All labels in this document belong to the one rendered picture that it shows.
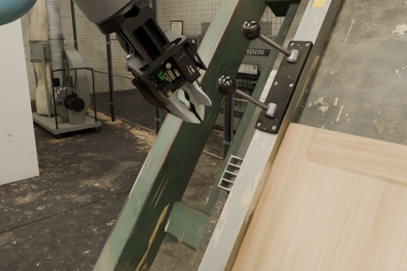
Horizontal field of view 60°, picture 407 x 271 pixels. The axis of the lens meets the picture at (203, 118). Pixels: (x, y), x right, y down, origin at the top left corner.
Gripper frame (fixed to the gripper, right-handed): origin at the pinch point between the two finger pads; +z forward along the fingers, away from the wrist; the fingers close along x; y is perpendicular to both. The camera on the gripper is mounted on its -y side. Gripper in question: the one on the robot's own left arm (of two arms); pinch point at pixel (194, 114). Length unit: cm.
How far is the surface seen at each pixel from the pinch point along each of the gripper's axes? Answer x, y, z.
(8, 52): -53, -340, 38
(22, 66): -54, -340, 55
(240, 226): -6.1, 5.1, 21.1
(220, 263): -13.0, 6.2, 23.0
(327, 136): 15.6, 6.7, 17.9
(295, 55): 24.0, -6.0, 9.9
